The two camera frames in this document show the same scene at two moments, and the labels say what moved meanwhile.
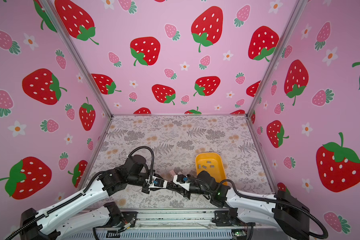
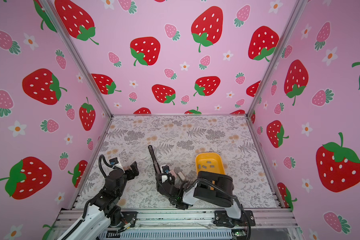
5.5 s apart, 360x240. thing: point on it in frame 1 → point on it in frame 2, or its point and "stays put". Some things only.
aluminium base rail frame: x=178 y=224 stays put
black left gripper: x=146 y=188 → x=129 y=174
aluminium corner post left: x=64 y=28 stays put
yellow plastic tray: x=212 y=163 stays put
